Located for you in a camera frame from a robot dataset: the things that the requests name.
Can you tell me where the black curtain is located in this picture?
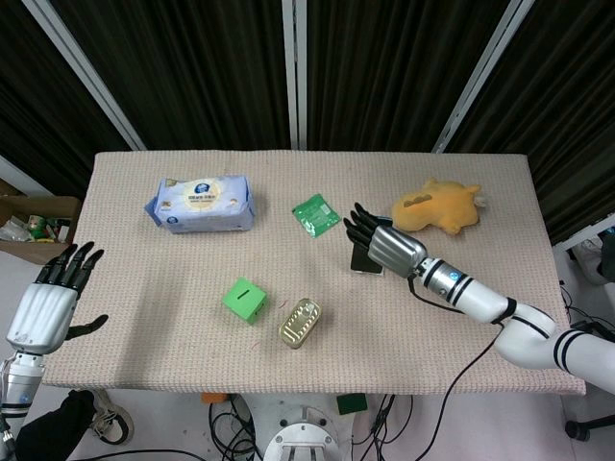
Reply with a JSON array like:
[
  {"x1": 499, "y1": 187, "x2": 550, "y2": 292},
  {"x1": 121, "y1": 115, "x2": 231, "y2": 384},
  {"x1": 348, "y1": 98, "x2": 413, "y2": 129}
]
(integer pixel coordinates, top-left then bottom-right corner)
[
  {"x1": 305, "y1": 0, "x2": 511, "y2": 154},
  {"x1": 449, "y1": 0, "x2": 615, "y2": 246},
  {"x1": 0, "y1": 0, "x2": 132, "y2": 198},
  {"x1": 47, "y1": 0, "x2": 295, "y2": 151}
]

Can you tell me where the white frame post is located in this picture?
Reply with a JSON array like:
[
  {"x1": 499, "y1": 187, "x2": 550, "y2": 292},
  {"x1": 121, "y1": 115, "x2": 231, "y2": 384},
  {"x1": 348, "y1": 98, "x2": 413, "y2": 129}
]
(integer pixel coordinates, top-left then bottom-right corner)
[
  {"x1": 281, "y1": 0, "x2": 309, "y2": 151},
  {"x1": 430, "y1": 0, "x2": 535, "y2": 155},
  {"x1": 18, "y1": 0, "x2": 146, "y2": 151}
]

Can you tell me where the green cube box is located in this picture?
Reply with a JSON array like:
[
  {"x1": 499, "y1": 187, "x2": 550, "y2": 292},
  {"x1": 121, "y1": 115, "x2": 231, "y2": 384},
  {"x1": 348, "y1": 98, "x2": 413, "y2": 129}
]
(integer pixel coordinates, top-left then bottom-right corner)
[{"x1": 221, "y1": 277, "x2": 269, "y2": 327}]

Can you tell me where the black tripod foot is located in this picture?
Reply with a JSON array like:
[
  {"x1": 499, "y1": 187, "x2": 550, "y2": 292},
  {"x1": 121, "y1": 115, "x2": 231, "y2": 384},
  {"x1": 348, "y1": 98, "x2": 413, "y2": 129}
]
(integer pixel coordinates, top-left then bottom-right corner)
[{"x1": 564, "y1": 412, "x2": 615, "y2": 441}]

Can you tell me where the white sneaker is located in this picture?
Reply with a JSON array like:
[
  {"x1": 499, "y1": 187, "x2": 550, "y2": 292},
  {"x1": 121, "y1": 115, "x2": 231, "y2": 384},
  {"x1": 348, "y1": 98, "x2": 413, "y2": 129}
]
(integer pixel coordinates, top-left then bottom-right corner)
[{"x1": 88, "y1": 388, "x2": 135, "y2": 446}]

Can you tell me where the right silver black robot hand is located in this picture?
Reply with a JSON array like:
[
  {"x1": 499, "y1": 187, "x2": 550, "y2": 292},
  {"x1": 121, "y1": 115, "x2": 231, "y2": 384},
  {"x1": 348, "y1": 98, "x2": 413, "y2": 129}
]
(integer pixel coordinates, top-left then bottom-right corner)
[{"x1": 342, "y1": 202, "x2": 429, "y2": 279}]

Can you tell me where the green block under table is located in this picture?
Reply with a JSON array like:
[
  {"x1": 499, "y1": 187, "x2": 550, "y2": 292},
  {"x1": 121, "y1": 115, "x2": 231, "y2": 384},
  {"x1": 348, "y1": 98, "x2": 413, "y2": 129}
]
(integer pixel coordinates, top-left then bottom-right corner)
[{"x1": 335, "y1": 393, "x2": 369, "y2": 417}]

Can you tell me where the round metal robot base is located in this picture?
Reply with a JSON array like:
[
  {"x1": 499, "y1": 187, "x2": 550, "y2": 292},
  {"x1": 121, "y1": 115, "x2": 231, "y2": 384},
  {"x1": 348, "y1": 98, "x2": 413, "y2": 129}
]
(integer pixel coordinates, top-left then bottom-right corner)
[{"x1": 261, "y1": 396, "x2": 353, "y2": 461}]

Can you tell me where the black cable tangle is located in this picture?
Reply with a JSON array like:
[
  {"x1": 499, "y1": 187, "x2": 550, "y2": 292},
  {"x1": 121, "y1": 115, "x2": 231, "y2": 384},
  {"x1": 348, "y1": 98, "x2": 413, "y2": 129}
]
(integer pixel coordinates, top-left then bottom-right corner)
[{"x1": 207, "y1": 393, "x2": 264, "y2": 461}]

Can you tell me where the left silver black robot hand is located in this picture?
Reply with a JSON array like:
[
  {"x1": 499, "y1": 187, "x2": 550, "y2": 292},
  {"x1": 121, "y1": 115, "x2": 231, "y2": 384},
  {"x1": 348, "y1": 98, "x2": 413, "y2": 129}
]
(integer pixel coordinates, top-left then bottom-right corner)
[{"x1": 5, "y1": 241, "x2": 110, "y2": 357}]

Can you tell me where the gold tin can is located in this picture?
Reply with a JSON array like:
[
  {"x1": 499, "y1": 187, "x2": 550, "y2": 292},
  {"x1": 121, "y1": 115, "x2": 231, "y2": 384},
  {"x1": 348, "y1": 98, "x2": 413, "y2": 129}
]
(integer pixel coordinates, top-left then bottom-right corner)
[{"x1": 279, "y1": 298, "x2": 323, "y2": 351}]

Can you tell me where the blue tissue pack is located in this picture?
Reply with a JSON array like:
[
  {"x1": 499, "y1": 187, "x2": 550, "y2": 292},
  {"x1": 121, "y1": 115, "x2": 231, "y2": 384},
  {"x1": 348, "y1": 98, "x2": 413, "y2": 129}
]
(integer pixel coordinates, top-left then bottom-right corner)
[{"x1": 143, "y1": 175, "x2": 255, "y2": 235}]

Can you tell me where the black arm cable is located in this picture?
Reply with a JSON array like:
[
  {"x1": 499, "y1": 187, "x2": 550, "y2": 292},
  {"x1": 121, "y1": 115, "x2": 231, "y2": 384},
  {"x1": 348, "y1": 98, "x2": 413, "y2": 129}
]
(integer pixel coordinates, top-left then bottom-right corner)
[{"x1": 422, "y1": 330, "x2": 504, "y2": 461}]

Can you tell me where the black trouser leg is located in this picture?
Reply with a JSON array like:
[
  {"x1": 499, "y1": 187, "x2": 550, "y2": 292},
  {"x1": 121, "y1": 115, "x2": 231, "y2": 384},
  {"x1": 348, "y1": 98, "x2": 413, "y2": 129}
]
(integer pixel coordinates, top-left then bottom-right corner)
[{"x1": 13, "y1": 389, "x2": 97, "y2": 461}]

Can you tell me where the white bag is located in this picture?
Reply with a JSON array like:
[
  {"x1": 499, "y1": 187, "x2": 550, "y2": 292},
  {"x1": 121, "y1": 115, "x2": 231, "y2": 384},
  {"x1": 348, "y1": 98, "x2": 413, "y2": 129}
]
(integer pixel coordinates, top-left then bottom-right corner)
[{"x1": 569, "y1": 234, "x2": 607, "y2": 284}]

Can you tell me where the yellow plush toy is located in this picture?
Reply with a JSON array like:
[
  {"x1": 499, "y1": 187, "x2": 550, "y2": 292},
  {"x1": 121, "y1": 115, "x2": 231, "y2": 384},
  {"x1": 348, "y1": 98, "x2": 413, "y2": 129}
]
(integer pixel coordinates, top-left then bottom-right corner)
[{"x1": 389, "y1": 178, "x2": 486, "y2": 236}]

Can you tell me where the cardboard box with clutter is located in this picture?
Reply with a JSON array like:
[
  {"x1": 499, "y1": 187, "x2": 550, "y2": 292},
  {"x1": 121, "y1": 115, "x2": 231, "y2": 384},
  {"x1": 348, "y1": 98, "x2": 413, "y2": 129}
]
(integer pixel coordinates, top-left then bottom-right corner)
[{"x1": 0, "y1": 180, "x2": 83, "y2": 266}]

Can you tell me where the green foil sachet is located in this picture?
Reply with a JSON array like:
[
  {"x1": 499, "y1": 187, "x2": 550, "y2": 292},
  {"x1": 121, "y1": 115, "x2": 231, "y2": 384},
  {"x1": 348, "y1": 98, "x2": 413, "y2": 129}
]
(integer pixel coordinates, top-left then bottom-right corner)
[{"x1": 291, "y1": 192, "x2": 342, "y2": 237}]

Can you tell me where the pink woven tablecloth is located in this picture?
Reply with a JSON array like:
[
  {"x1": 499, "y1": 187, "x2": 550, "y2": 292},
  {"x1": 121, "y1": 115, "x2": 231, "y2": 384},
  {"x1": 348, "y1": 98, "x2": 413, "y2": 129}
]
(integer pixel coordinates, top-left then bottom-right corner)
[{"x1": 40, "y1": 151, "x2": 587, "y2": 398}]

